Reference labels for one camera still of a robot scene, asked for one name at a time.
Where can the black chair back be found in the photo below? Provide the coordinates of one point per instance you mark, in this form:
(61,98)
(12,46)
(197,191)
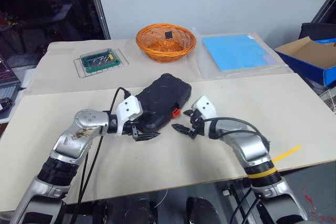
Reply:
(317,32)

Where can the black plastic tool case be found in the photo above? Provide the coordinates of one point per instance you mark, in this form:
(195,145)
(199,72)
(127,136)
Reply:
(162,98)

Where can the orange wicker basket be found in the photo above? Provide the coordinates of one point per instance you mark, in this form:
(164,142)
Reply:
(157,49)

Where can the blue paper pack in plastic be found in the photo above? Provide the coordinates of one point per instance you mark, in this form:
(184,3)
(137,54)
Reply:
(236,52)

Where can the dark rounded shape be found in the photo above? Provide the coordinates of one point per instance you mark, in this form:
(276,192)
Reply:
(202,212)

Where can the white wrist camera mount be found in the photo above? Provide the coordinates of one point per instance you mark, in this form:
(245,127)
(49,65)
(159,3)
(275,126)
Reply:
(128,108)
(207,107)

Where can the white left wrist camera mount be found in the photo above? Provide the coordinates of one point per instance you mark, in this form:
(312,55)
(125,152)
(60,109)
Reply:
(128,108)

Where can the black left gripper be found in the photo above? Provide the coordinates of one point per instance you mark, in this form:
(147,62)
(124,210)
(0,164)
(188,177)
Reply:
(130,129)

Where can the blue cardboard box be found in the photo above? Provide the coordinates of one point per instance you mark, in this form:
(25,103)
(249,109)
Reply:
(307,58)

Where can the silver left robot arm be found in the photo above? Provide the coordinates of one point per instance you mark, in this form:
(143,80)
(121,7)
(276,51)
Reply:
(71,140)

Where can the small black square tag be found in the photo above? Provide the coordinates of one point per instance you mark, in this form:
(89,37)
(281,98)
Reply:
(168,35)

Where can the small dark handheld device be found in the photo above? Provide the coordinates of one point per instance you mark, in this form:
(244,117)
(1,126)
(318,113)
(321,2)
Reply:
(4,104)

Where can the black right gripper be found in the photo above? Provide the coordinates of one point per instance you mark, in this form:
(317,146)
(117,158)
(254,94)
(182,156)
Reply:
(198,124)

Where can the green screwdriver bit box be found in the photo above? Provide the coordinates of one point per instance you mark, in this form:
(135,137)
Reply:
(99,60)

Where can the dark slanted metal frame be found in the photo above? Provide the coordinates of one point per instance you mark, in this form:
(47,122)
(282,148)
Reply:
(325,6)

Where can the yellow tape strip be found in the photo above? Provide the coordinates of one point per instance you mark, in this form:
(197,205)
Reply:
(287,153)

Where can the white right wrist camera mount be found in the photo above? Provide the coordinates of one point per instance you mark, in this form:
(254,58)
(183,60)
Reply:
(207,107)

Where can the aluminium frame post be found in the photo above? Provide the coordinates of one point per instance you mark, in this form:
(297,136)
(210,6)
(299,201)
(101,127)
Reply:
(99,6)

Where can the open laptop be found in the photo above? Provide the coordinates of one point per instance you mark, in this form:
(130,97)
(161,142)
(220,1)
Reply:
(6,77)

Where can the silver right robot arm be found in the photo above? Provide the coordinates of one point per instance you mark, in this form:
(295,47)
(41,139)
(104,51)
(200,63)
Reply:
(252,150)

